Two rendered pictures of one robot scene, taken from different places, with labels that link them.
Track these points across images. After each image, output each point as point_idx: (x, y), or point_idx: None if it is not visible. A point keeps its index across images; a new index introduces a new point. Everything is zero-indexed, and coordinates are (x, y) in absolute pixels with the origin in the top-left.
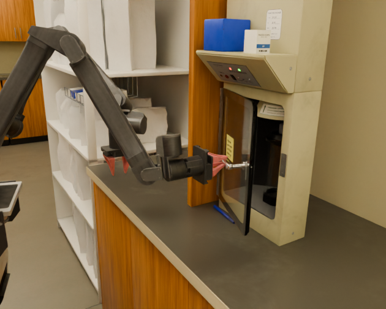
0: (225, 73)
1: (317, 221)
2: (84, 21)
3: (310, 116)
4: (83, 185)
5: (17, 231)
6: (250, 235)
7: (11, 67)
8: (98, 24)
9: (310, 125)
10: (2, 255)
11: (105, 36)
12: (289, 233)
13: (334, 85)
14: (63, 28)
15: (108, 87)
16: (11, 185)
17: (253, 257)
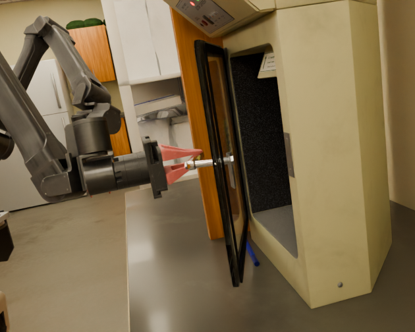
0: (199, 16)
1: None
2: (111, 17)
3: (331, 53)
4: None
5: (116, 273)
6: (271, 287)
7: None
8: (144, 22)
9: (334, 73)
10: None
11: (151, 34)
12: (331, 285)
13: None
14: (46, 18)
15: None
16: None
17: (250, 329)
